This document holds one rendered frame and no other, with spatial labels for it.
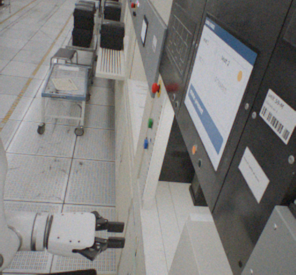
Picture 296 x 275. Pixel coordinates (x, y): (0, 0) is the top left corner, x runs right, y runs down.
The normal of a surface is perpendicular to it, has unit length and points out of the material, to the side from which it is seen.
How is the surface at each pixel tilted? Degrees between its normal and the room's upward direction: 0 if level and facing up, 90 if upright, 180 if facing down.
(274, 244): 90
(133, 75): 90
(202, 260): 0
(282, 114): 90
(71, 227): 2
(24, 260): 0
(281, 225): 90
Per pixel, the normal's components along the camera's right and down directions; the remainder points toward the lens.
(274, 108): -0.98, -0.11
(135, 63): 0.10, 0.51
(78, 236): 0.22, -0.80
